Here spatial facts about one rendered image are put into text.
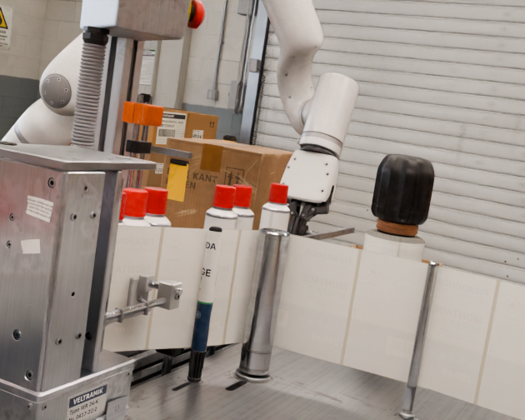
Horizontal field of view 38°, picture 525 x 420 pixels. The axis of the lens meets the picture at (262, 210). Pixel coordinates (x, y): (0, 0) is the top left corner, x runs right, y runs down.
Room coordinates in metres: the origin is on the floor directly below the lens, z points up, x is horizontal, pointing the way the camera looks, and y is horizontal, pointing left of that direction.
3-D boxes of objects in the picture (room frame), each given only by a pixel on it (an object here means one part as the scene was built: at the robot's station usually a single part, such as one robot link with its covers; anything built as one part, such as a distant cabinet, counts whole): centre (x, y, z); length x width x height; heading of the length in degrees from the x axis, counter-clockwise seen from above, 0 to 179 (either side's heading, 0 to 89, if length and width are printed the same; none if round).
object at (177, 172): (1.10, 0.13, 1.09); 0.03 x 0.01 x 0.06; 64
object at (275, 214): (1.39, -0.02, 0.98); 0.05 x 0.05 x 0.20
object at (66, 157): (0.72, 0.19, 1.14); 0.14 x 0.11 x 0.01; 154
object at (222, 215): (1.21, 0.06, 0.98); 0.05 x 0.05 x 0.20
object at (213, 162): (1.89, 0.08, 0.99); 0.30 x 0.24 x 0.27; 161
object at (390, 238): (1.09, -0.19, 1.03); 0.09 x 0.09 x 0.30
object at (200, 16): (1.07, 0.13, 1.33); 0.04 x 0.03 x 0.04; 29
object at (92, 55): (1.04, 0.25, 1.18); 0.04 x 0.04 x 0.21
